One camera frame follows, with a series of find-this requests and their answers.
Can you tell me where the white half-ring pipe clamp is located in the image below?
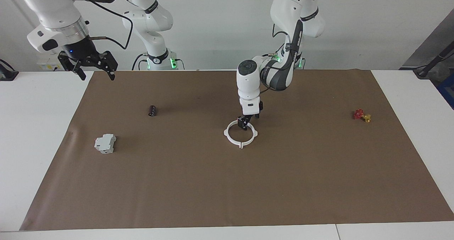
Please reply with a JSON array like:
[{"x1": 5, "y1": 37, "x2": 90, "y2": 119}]
[
  {"x1": 223, "y1": 120, "x2": 244, "y2": 150},
  {"x1": 241, "y1": 123, "x2": 258, "y2": 147}
]

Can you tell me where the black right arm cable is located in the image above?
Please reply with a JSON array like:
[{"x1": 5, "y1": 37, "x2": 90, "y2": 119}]
[{"x1": 73, "y1": 0, "x2": 134, "y2": 50}]

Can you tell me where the white power strip box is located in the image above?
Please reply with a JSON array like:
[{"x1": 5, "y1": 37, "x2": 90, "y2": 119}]
[{"x1": 37, "y1": 54, "x2": 66, "y2": 71}]

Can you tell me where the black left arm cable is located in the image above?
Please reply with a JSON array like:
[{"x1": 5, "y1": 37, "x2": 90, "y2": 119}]
[{"x1": 261, "y1": 18, "x2": 305, "y2": 93}]

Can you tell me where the black table clamp mount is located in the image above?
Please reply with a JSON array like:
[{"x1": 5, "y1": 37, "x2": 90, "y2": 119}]
[{"x1": 0, "y1": 59, "x2": 19, "y2": 81}]

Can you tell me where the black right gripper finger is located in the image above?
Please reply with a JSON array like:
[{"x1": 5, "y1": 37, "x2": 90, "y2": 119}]
[
  {"x1": 100, "y1": 50, "x2": 118, "y2": 81},
  {"x1": 58, "y1": 52, "x2": 87, "y2": 81}
]

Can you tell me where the black stand pole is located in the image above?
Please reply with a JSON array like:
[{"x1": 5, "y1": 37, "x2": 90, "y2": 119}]
[{"x1": 413, "y1": 41, "x2": 454, "y2": 79}]

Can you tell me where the blue plastic crate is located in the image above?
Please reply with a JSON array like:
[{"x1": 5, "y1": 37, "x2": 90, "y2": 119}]
[{"x1": 437, "y1": 73, "x2": 454, "y2": 110}]

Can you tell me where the black base power cable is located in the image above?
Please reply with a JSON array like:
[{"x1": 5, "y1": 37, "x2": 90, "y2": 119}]
[{"x1": 132, "y1": 54, "x2": 148, "y2": 71}]

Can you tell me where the white circuit breaker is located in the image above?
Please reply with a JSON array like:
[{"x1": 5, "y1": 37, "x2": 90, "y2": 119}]
[{"x1": 94, "y1": 133, "x2": 117, "y2": 154}]

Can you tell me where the red and yellow valve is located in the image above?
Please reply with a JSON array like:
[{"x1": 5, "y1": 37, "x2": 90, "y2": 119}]
[{"x1": 353, "y1": 109, "x2": 372, "y2": 123}]

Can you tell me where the brown paper table mat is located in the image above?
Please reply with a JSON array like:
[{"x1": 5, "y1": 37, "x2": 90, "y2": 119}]
[{"x1": 20, "y1": 69, "x2": 454, "y2": 231}]

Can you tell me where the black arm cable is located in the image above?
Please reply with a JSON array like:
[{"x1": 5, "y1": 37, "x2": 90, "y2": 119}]
[
  {"x1": 261, "y1": 18, "x2": 305, "y2": 93},
  {"x1": 73, "y1": 0, "x2": 134, "y2": 50}
]

